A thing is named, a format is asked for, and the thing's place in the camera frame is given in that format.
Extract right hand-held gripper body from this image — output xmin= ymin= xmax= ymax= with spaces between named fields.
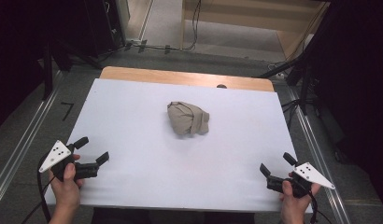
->
xmin=265 ymin=161 xmax=336 ymax=199

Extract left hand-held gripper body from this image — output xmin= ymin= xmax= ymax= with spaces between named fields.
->
xmin=38 ymin=139 xmax=100 ymax=183

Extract beige pants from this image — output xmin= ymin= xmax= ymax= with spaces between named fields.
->
xmin=166 ymin=101 xmax=211 ymax=136

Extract person's right hand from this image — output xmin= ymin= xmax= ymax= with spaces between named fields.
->
xmin=278 ymin=172 xmax=322 ymax=218

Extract person's left hand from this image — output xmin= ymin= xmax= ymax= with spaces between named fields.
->
xmin=48 ymin=153 xmax=85 ymax=210

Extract white table mat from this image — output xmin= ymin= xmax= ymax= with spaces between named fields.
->
xmin=44 ymin=77 xmax=314 ymax=215

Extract black tripod stand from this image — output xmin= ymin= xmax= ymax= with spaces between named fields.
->
xmin=258 ymin=46 xmax=319 ymax=117

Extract black metal stand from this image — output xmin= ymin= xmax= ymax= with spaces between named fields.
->
xmin=40 ymin=38 xmax=56 ymax=101

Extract black cabinet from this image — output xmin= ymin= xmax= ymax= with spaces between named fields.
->
xmin=82 ymin=0 xmax=128 ymax=60

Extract light wooden furniture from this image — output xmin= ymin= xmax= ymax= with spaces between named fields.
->
xmin=179 ymin=0 xmax=332 ymax=61

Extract metal floor rail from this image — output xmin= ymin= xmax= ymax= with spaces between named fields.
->
xmin=0 ymin=69 xmax=66 ymax=213
xmin=287 ymin=86 xmax=352 ymax=224

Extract right hand-held gripper cable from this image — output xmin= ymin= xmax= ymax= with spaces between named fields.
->
xmin=306 ymin=188 xmax=333 ymax=224

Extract hand-held gripper cable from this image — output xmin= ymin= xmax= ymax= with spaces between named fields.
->
xmin=306 ymin=188 xmax=333 ymax=224
xmin=21 ymin=153 xmax=57 ymax=224

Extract left hand-held gripper cable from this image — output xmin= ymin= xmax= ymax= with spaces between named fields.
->
xmin=21 ymin=153 xmax=57 ymax=224

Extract black floor cables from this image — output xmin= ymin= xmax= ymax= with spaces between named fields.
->
xmin=125 ymin=0 xmax=203 ymax=54

